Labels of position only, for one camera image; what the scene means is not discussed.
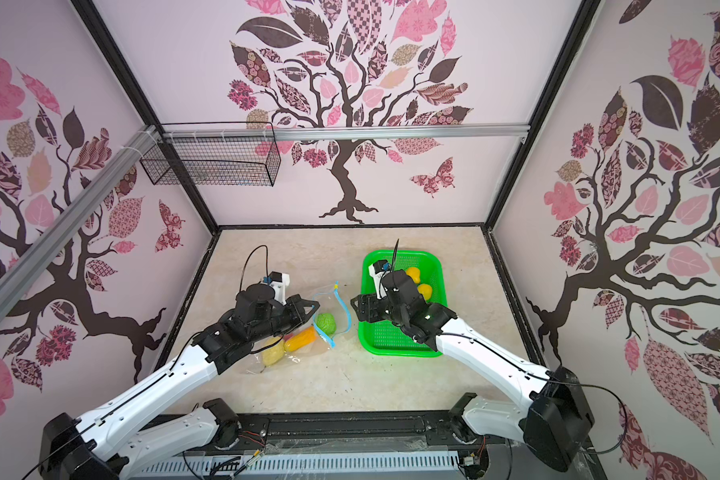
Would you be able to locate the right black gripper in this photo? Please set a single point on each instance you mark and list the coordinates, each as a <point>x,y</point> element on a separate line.
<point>371,307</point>

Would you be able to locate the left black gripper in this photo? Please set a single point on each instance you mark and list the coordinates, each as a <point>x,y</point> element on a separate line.
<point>294,310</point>

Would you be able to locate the green apple toy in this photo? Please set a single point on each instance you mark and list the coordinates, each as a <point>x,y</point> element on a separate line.
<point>326,323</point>

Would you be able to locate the orange banana toy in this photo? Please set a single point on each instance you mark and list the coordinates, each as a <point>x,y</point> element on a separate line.
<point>301,340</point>

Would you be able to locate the clear zip bag blue zipper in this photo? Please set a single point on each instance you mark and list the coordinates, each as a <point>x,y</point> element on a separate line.
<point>330,300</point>

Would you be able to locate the pale yellow fruit toy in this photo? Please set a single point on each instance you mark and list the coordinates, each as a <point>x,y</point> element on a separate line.
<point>273,354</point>

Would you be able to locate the yellow lemon toy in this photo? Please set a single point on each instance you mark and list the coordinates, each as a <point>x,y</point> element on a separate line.
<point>426,291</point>

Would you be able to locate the yellow pear toy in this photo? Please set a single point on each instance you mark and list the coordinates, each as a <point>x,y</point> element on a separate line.
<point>415,274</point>

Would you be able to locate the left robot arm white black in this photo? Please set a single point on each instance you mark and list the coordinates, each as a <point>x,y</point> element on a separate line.
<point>116,441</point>

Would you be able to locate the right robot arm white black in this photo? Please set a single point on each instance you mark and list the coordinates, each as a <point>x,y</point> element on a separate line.
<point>545,410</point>

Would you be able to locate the green plastic basket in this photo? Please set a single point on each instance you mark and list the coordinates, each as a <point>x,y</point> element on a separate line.
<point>383,338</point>

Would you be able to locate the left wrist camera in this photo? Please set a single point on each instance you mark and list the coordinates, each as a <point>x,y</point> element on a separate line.
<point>279,282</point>

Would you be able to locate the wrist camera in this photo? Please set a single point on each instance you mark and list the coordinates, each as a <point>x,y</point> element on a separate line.
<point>279,282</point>
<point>378,270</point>

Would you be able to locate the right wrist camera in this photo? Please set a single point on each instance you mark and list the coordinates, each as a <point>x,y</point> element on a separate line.
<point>378,270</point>

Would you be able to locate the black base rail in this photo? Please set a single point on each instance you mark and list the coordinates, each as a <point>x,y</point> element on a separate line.
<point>363,432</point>

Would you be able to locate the white slotted cable duct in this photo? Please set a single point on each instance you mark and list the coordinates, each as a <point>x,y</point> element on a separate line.
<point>380,465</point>

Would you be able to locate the black wire wall basket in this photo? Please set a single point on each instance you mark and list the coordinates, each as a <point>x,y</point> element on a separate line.
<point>238,153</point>

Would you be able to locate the rear aluminium frame rail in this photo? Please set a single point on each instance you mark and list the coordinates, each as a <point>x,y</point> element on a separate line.
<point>345,132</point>

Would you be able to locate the aluminium frame rail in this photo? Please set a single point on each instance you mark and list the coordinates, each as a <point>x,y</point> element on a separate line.
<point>42,252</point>
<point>345,132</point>

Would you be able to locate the left aluminium frame rail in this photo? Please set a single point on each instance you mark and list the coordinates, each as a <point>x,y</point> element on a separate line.
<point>42,252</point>

